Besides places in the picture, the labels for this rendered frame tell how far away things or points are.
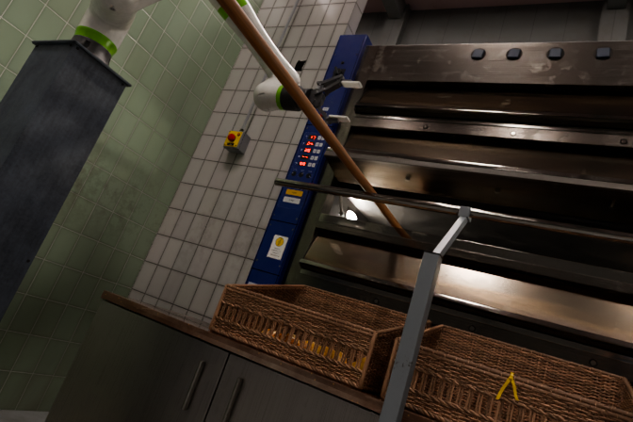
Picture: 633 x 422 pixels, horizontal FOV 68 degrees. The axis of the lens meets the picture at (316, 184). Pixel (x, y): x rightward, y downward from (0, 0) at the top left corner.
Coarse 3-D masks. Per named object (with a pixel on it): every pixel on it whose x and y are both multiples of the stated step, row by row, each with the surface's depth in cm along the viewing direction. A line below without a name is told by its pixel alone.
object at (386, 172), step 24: (336, 168) 209; (360, 168) 201; (384, 168) 193; (408, 168) 186; (432, 168) 179; (456, 168) 175; (480, 168) 171; (432, 192) 193; (456, 192) 187; (480, 192) 180; (504, 192) 174; (528, 192) 168; (552, 192) 163; (576, 192) 158; (600, 192) 153; (624, 192) 149; (576, 216) 168; (600, 216) 163; (624, 216) 158
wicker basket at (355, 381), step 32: (224, 288) 154; (256, 288) 167; (288, 288) 184; (224, 320) 148; (256, 320) 143; (288, 320) 138; (320, 320) 134; (384, 320) 171; (288, 352) 134; (320, 352) 130; (352, 352) 126; (384, 352) 132; (352, 384) 122
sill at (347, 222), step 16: (336, 224) 203; (352, 224) 200; (368, 224) 197; (416, 240) 185; (432, 240) 182; (464, 240) 177; (496, 256) 170; (512, 256) 167; (528, 256) 165; (544, 256) 163; (576, 272) 157; (592, 272) 155; (608, 272) 153; (624, 272) 151
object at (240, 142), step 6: (234, 132) 244; (240, 132) 242; (240, 138) 241; (246, 138) 244; (228, 144) 242; (234, 144) 240; (240, 144) 241; (246, 144) 245; (228, 150) 246; (234, 150) 243; (240, 150) 241
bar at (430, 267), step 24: (336, 192) 166; (360, 192) 161; (480, 216) 140; (504, 216) 137; (624, 240) 122; (432, 264) 117; (432, 288) 116; (408, 312) 115; (408, 336) 112; (408, 360) 110; (408, 384) 110; (384, 408) 108
